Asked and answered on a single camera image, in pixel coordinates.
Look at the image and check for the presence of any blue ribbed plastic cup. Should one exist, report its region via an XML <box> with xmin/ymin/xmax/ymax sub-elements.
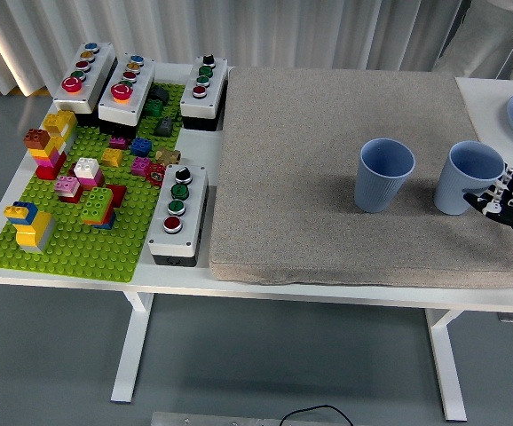
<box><xmin>353</xmin><ymin>138</ymin><xmax>416</xmax><ymax>215</ymax></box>
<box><xmin>433</xmin><ymin>140</ymin><xmax>506</xmax><ymax>217</ymax></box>

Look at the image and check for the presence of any white table leg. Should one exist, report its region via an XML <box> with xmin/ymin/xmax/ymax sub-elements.
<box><xmin>424</xmin><ymin>309</ymin><xmax>469</xmax><ymax>422</ymax></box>
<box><xmin>110</xmin><ymin>291</ymin><xmax>154</xmax><ymax>404</ymax></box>

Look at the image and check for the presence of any person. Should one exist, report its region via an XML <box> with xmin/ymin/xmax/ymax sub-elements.
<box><xmin>431</xmin><ymin>0</ymin><xmax>513</xmax><ymax>82</ymax></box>

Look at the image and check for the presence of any grey-brown fabric mat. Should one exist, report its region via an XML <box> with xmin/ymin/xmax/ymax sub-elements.
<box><xmin>209</xmin><ymin>66</ymin><xmax>513</xmax><ymax>289</ymax></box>

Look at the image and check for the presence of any four-button control box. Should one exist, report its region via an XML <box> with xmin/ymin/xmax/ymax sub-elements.
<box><xmin>179</xmin><ymin>54</ymin><xmax>230</xmax><ymax>132</ymax></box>
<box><xmin>146</xmin><ymin>163</ymin><xmax>210</xmax><ymax>268</ymax></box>

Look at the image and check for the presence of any white pleated curtain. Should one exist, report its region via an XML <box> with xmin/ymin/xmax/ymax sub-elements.
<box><xmin>0</xmin><ymin>0</ymin><xmax>513</xmax><ymax>95</ymax></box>

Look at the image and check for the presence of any brass pipe fitting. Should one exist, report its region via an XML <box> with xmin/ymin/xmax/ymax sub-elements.
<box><xmin>154</xmin><ymin>147</ymin><xmax>182</xmax><ymax>166</ymax></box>

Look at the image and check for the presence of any red valve handwheel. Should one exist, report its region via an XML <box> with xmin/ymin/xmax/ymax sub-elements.
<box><xmin>144</xmin><ymin>162</ymin><xmax>168</xmax><ymax>187</ymax></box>

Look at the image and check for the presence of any dark green toy brick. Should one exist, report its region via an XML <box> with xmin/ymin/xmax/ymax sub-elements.
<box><xmin>144</xmin><ymin>98</ymin><xmax>166</xmax><ymax>118</ymax></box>

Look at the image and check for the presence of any blue toy brick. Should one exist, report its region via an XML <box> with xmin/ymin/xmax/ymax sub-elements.
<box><xmin>130</xmin><ymin>137</ymin><xmax>153</xmax><ymax>157</ymax></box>

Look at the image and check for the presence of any five-button control box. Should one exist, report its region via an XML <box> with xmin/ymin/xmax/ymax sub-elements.
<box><xmin>98</xmin><ymin>52</ymin><xmax>157</xmax><ymax>137</ymax></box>
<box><xmin>52</xmin><ymin>42</ymin><xmax>119</xmax><ymax>128</ymax></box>

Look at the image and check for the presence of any red toy brick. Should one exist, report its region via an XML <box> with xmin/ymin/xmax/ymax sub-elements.
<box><xmin>105</xmin><ymin>184</ymin><xmax>128</xmax><ymax>209</ymax></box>

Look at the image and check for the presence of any yellow toy brick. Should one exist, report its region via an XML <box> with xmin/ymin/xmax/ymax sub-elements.
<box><xmin>101</xmin><ymin>147</ymin><xmax>125</xmax><ymax>168</ymax></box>

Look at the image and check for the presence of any green orange blue brick stack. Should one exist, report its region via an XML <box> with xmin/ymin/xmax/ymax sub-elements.
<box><xmin>81</xmin><ymin>185</ymin><xmax>118</xmax><ymax>231</ymax></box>

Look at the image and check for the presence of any green studded baseplate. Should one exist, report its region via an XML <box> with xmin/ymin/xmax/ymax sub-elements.
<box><xmin>0</xmin><ymin>82</ymin><xmax>186</xmax><ymax>284</ymax></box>

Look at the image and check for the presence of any pink white red brick stack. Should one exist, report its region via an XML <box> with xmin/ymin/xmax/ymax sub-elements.
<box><xmin>54</xmin><ymin>175</ymin><xmax>84</xmax><ymax>204</ymax></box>

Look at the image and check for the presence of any yellow white brick stack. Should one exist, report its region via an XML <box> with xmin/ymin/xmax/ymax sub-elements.
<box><xmin>43</xmin><ymin>109</ymin><xmax>79</xmax><ymax>154</ymax></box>

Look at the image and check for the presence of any brown yellow red brick tower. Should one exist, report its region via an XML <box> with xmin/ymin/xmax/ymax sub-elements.
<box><xmin>23</xmin><ymin>128</ymin><xmax>67</xmax><ymax>181</ymax></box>

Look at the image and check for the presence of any blue yellow grey brick stack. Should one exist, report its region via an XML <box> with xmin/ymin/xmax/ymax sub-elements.
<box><xmin>3</xmin><ymin>201</ymin><xmax>57</xmax><ymax>254</ymax></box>

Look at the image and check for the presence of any black cable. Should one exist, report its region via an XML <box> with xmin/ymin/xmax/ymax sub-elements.
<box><xmin>280</xmin><ymin>404</ymin><xmax>354</xmax><ymax>426</ymax></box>

